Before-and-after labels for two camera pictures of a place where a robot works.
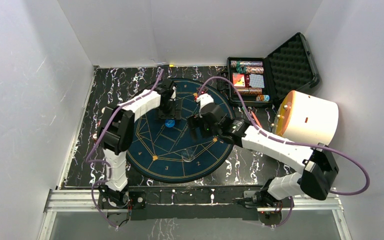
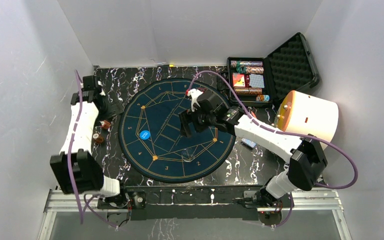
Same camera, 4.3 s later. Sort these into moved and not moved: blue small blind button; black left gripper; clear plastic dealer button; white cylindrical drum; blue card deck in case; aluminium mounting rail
Moved: black left gripper; blue small blind button
Not moved: aluminium mounting rail; clear plastic dealer button; white cylindrical drum; blue card deck in case
